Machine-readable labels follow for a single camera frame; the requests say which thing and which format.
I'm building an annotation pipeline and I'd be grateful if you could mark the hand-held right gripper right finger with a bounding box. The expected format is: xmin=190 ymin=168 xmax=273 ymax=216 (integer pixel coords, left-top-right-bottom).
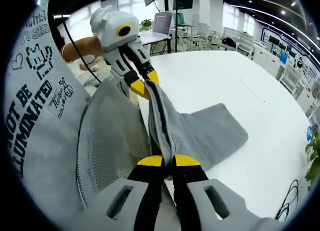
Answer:
xmin=172 ymin=154 xmax=261 ymax=231

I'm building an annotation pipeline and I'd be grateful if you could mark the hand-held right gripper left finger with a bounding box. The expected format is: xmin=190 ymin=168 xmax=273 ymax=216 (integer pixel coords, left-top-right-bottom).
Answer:
xmin=83 ymin=154 xmax=166 ymax=231

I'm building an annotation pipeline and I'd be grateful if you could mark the grey towel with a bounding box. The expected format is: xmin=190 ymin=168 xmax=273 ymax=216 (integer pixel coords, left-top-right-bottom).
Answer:
xmin=144 ymin=79 xmax=250 ymax=180

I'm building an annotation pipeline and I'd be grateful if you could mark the small potted plant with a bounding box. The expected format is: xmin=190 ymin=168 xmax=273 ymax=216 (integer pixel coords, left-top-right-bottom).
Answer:
xmin=139 ymin=17 xmax=154 ymax=32

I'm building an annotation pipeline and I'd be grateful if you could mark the open laptop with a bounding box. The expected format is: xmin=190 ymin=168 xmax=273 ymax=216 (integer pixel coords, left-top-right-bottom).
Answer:
xmin=138 ymin=11 xmax=174 ymax=43

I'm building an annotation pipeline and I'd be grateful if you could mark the teal board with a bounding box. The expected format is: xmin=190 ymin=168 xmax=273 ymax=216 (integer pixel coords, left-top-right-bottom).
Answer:
xmin=175 ymin=12 xmax=186 ymax=26

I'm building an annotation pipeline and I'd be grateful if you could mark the grey mesh office chair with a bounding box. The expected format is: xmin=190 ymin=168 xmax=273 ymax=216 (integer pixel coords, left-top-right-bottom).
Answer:
xmin=75 ymin=77 xmax=163 ymax=212

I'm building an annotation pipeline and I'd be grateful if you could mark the small monitor on stand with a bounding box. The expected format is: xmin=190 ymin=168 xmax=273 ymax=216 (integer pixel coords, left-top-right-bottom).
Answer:
xmin=172 ymin=0 xmax=195 ymax=11

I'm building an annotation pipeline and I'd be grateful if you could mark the black bag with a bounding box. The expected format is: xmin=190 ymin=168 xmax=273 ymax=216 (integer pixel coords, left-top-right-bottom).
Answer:
xmin=221 ymin=36 xmax=236 ymax=49

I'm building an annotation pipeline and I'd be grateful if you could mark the white office chair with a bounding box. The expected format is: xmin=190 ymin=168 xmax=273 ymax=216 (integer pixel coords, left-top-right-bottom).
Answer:
xmin=237 ymin=31 xmax=254 ymax=56

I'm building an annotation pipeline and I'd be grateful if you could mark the person's grey printed shirt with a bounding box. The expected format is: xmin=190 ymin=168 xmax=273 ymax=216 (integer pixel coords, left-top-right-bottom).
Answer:
xmin=4 ymin=0 xmax=92 ymax=217

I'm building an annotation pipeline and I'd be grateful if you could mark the large potted green plant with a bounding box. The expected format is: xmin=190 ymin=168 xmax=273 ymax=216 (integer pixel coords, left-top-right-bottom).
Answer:
xmin=304 ymin=124 xmax=320 ymax=191

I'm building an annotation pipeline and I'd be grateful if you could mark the gold bracelet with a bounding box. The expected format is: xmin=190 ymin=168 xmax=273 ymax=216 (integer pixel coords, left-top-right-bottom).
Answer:
xmin=60 ymin=44 xmax=75 ymax=64

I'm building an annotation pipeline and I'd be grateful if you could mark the coiled black cable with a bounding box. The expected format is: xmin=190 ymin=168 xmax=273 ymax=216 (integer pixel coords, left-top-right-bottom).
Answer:
xmin=274 ymin=178 xmax=300 ymax=221

